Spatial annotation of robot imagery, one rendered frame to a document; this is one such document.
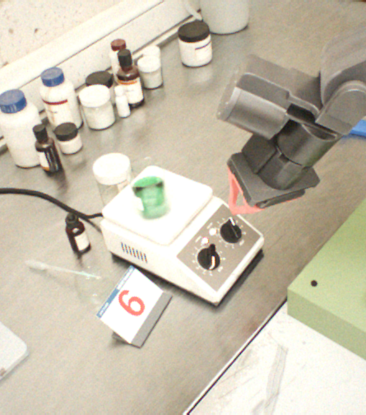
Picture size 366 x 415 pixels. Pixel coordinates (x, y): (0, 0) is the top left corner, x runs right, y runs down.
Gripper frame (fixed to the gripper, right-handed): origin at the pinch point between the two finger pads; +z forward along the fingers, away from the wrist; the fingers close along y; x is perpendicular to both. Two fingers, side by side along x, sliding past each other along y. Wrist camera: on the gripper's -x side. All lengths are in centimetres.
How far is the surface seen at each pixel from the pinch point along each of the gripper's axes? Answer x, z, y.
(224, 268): 5.6, 7.3, 2.7
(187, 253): 1.8, 7.4, 6.8
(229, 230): 0.8, 6.5, -0.2
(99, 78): -43, 29, -3
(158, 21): -58, 31, -23
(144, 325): 7.9, 13.1, 14.4
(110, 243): -5.6, 16.2, 13.1
